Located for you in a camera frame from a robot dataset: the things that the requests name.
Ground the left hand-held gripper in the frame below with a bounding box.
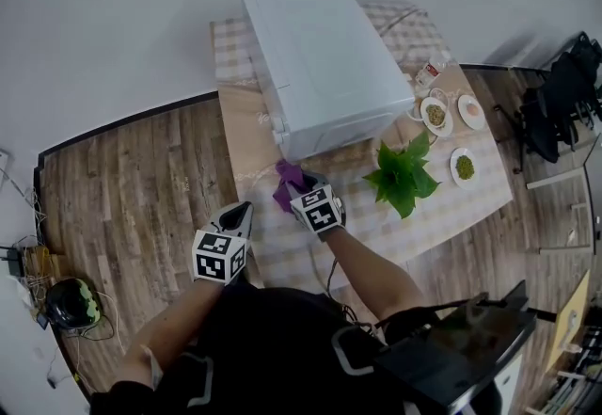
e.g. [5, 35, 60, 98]
[191, 200, 256, 286]

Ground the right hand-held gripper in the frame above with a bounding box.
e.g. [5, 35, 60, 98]
[287, 170, 348, 244]

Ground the purple cloth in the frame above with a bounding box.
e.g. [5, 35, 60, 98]
[274, 158, 308, 216]

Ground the person's left forearm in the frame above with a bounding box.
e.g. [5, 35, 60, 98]
[124, 280, 222, 386]

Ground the person's right forearm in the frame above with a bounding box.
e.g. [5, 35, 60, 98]
[324, 228, 427, 323]

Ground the white microwave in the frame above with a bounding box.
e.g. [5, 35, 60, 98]
[241, 0, 416, 164]

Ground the green leafy vegetable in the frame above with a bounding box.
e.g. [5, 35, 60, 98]
[361, 129, 442, 220]

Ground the person's black clothed torso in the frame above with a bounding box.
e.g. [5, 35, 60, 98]
[88, 285, 502, 415]

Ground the beige checked tablecloth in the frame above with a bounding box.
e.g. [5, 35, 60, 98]
[210, 0, 515, 288]

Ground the white round plate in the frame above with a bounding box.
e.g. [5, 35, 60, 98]
[449, 147, 482, 191]
[457, 93, 487, 131]
[420, 96, 454, 138]

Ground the pile of green peas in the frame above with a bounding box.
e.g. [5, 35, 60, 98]
[455, 155, 475, 180]

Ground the clear plastic water bottle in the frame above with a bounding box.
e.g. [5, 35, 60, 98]
[413, 53, 455, 88]

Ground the black round helmet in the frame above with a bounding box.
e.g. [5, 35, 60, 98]
[45, 278, 103, 330]

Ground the black chest-mounted tablet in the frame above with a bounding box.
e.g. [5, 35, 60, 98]
[373, 279, 537, 407]

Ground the black office chair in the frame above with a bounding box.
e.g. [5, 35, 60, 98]
[516, 53, 594, 164]
[559, 30, 602, 99]

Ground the yellow board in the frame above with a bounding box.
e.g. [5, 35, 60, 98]
[545, 269, 592, 375]

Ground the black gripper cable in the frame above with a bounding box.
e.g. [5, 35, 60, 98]
[325, 256, 341, 299]

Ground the thin dark cable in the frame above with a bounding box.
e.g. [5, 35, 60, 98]
[378, 6, 430, 39]

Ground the white desk frame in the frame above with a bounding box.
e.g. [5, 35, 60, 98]
[525, 133, 602, 257]

